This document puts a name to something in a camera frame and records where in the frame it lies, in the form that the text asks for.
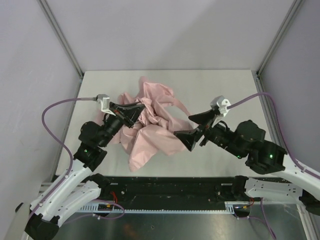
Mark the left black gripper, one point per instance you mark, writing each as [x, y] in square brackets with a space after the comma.
[122, 115]

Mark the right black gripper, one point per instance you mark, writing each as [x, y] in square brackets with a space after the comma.
[204, 127]

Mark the pink folding umbrella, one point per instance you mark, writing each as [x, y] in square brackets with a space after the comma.
[155, 127]

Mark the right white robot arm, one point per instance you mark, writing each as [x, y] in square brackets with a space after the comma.
[262, 156]

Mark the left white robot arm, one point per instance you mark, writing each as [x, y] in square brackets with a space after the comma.
[79, 185]

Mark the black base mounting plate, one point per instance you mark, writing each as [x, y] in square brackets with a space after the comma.
[190, 193]

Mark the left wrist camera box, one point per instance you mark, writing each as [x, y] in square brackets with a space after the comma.
[103, 102]

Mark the aluminium frame rail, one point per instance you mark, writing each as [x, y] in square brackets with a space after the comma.
[269, 112]

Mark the grey slotted cable duct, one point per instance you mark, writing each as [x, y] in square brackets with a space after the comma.
[104, 208]

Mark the left aluminium frame post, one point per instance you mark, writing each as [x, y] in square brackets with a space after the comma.
[48, 13]

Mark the aluminium frame post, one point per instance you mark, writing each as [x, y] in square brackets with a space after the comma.
[48, 13]
[280, 34]

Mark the right aluminium frame post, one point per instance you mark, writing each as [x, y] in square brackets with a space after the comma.
[280, 34]

